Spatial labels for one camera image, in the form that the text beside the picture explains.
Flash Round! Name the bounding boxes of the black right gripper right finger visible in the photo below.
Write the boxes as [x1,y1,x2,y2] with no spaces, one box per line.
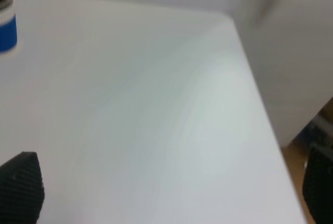
[302,147,332,223]

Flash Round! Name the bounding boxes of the blue sleeve paper cup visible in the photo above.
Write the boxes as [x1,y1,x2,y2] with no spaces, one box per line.
[0,0,18,53]

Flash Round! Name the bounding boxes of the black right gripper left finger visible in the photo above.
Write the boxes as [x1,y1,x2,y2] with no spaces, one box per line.
[1,152,45,223]

